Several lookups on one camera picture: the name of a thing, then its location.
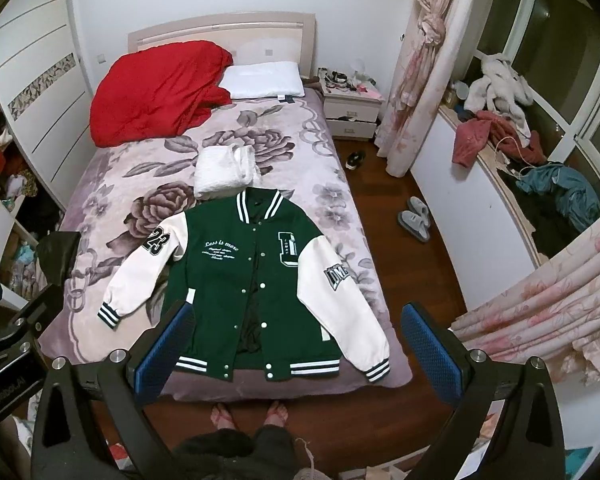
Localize green white varsity jacket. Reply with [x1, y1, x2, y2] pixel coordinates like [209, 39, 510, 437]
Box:
[97, 188, 390, 382]

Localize white fluffy clothes pile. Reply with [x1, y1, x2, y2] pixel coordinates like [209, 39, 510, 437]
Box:
[464, 53, 533, 136]

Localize white shelf unit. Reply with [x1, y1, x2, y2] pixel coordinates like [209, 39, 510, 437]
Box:
[0, 195, 38, 311]

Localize pink floral curtain right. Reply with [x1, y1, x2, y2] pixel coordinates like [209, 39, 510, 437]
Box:
[451, 218, 600, 385]

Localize person left foot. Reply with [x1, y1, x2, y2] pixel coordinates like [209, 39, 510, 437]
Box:
[210, 403, 237, 430]

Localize person foot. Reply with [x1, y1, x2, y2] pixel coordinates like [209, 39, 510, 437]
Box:
[210, 403, 237, 430]
[263, 401, 289, 428]

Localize person right foot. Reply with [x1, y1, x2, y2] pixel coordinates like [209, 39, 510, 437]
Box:
[263, 401, 289, 428]

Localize floral bed blanket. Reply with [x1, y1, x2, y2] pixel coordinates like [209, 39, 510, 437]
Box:
[41, 91, 412, 388]

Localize grey slipper near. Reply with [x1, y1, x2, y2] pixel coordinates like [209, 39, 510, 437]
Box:
[398, 210, 430, 243]

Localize grey slipper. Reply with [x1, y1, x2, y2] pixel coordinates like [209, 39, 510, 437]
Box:
[407, 196, 431, 228]
[398, 210, 430, 243]

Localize teal garment on sill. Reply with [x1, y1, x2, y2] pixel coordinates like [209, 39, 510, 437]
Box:
[516, 162, 600, 233]

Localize grey slipper far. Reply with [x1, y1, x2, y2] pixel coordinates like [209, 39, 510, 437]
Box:
[407, 196, 431, 228]

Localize folded white garment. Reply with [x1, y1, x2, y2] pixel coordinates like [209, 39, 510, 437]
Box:
[194, 144, 261, 200]

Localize red duvet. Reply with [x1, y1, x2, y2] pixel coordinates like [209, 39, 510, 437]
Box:
[90, 40, 233, 148]

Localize red garment on sill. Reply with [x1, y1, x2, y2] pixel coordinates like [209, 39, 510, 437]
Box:
[452, 110, 547, 169]

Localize white wardrobe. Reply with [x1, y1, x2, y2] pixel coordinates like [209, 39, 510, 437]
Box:
[0, 0, 95, 208]

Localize black shoe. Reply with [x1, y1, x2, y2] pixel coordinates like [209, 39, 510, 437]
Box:
[344, 151, 366, 171]

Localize white pillow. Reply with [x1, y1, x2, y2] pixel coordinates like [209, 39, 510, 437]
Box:
[219, 61, 304, 100]

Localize white nightstand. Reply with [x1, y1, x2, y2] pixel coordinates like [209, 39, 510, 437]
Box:
[317, 67, 382, 141]

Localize beige headboard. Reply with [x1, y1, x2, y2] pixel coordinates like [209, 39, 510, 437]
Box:
[128, 12, 316, 78]

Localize tied pink floral curtain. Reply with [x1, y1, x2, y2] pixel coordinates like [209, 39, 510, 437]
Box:
[375, 0, 453, 178]

